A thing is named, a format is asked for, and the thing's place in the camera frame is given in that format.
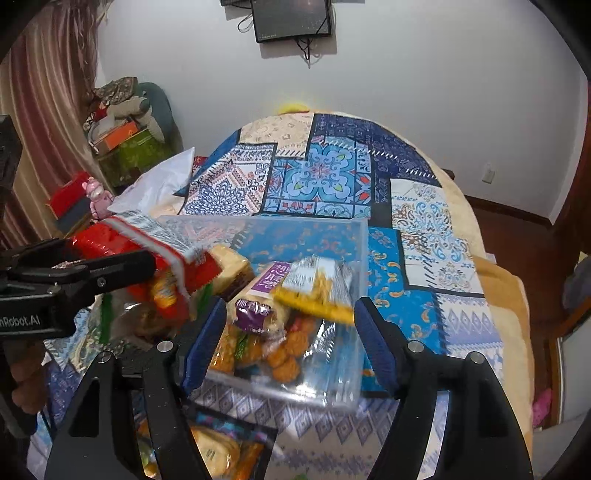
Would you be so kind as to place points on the clear plastic storage container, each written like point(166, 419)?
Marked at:
point(332, 369)

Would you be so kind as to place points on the blue patchwork blanket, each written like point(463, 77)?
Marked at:
point(332, 170)

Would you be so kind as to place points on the yellow round object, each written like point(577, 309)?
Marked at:
point(293, 108)

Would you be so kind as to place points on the long yellow biscuit packet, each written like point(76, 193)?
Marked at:
point(314, 300)

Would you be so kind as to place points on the person's left hand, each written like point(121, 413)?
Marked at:
point(27, 374)

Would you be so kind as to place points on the clear orange snack bag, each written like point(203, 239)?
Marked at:
point(286, 353)

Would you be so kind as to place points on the green snack packet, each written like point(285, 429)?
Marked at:
point(107, 318)

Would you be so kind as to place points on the green box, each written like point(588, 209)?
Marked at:
point(134, 157)

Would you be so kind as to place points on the small red cloth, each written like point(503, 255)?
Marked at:
point(199, 166)

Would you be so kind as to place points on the beige cracker packet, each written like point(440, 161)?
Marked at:
point(214, 452)

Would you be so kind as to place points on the white plastic bag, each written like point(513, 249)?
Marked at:
point(152, 184)

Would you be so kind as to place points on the orange box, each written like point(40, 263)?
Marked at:
point(115, 136)

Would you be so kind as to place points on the red box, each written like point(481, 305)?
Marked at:
point(69, 198)

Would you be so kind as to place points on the clear corn snack bag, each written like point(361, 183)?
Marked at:
point(224, 353)

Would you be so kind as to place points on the small black monitor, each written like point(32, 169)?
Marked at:
point(291, 18)

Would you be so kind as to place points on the pink object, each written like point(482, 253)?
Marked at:
point(541, 408)

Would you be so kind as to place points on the white furniture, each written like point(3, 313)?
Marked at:
point(568, 415)

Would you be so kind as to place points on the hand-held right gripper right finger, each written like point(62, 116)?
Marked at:
point(376, 350)

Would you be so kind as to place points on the yellow brown cake packet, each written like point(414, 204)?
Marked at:
point(231, 267)

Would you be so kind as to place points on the beige blanket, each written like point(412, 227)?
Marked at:
point(508, 300)

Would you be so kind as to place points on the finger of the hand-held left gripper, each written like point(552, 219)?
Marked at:
point(115, 270)
point(41, 253)

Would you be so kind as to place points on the grey cushion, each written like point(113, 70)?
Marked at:
point(159, 106)

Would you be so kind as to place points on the red chip bag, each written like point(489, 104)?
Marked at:
point(106, 242)

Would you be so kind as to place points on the purple label snack packet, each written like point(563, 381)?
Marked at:
point(270, 279)

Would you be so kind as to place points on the striped brown curtain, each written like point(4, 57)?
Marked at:
point(41, 115)

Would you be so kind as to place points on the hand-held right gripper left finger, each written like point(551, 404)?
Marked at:
point(205, 346)

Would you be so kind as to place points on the pink plush toy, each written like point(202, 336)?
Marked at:
point(99, 201)

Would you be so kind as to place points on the white wall socket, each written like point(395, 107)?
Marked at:
point(488, 175)

